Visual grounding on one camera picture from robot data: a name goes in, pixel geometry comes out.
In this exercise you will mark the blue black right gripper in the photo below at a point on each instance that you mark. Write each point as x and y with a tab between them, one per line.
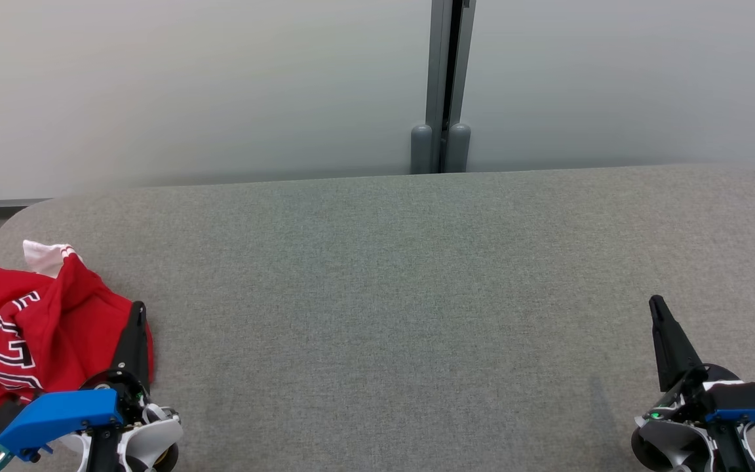
744	403

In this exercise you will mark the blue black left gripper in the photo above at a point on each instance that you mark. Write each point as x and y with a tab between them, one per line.
63	416

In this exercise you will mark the red white basketball jersey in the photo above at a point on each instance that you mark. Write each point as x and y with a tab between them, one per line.
56	314

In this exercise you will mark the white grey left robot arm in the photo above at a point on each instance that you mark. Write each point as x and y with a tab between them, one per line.
148	439

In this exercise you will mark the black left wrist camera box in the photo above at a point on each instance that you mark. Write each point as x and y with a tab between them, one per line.
0	419

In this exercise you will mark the grey wall base rail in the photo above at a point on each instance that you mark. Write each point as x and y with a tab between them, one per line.
10	203

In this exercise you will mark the grey cylindrical post bumper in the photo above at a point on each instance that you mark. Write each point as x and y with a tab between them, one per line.
459	151
421	151

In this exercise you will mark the grey metal partition post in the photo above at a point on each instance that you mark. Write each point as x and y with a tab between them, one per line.
435	65

